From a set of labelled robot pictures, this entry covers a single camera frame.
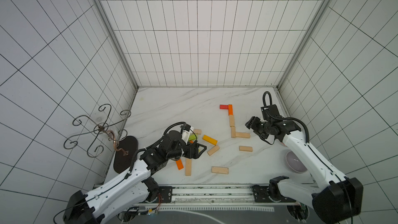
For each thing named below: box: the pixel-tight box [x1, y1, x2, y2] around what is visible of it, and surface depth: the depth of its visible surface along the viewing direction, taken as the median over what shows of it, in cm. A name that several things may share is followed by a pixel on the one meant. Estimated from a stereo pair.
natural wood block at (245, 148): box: [238, 145, 253, 152], surface depth 90 cm
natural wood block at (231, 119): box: [229, 114, 235, 128], surface depth 105 cm
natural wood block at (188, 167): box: [185, 158, 192, 177], surface depth 83 cm
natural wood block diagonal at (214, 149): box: [207, 145, 220, 157], surface depth 89 cm
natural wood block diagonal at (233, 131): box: [230, 126, 236, 139], surface depth 97 cm
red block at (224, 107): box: [219, 104, 229, 110], surface depth 109 cm
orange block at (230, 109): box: [228, 104, 234, 116], surface depth 109 cm
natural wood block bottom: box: [211, 165, 229, 175], surface depth 81 cm
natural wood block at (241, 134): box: [235, 131, 251, 139], surface depth 94 cm
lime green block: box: [188, 134, 197, 142], surface depth 93 cm
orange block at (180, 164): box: [176, 159, 184, 171], surface depth 83 cm
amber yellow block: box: [202, 134, 218, 146], surface depth 94 cm
